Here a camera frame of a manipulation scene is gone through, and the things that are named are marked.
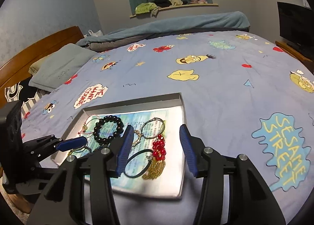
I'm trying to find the blue cord bracelet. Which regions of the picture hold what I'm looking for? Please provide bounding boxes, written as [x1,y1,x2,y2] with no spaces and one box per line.
[67,141,93,159]

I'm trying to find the gold chain bracelet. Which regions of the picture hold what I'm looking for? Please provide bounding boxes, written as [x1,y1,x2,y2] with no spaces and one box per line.
[131,129,146,148]

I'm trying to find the black hair tie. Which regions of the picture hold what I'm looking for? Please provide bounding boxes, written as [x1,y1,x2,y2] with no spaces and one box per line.
[123,148,154,179]

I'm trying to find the large black bead bracelet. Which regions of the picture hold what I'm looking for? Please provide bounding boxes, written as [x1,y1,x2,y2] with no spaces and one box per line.
[92,114,125,145]

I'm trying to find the silver metal bangle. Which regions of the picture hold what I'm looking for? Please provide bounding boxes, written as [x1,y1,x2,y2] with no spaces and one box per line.
[140,117,165,139]

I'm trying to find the blue green printed paper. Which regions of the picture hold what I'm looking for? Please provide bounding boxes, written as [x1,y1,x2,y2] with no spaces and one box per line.
[73,105,185,194]

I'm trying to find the grey shallow cardboard box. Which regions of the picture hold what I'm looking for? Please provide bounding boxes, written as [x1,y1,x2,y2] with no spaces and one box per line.
[51,93,185,199]

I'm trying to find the black white striped cloth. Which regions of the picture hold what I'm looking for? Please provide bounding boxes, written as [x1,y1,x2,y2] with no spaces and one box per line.
[4,77,49,119]

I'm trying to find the blue cartoon bed sheet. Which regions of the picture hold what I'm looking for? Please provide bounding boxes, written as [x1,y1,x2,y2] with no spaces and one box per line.
[21,31,313,222]

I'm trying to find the grey pillow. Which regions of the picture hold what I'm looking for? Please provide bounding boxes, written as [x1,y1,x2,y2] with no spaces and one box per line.
[29,43,98,92]

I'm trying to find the wooden headboard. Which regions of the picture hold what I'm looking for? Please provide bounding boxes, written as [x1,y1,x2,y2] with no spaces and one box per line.
[0,26,84,106]

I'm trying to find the wooden window shelf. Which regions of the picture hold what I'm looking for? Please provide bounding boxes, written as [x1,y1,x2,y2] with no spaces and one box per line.
[129,3,219,19]

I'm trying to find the teal rolled blanket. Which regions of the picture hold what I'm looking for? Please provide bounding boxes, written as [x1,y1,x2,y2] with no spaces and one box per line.
[76,11,251,52]

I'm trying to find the green cloth on shelf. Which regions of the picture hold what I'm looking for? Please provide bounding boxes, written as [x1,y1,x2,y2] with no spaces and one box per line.
[135,2,161,16]

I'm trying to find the beige cloth on shelf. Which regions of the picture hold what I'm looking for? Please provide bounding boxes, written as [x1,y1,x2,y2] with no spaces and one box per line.
[169,0,184,7]

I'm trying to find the black flat monitor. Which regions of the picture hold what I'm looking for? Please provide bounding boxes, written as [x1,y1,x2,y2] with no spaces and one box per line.
[277,2,313,58]

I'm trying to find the pink string bracelet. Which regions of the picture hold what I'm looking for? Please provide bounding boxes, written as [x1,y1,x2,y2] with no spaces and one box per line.
[78,114,101,136]

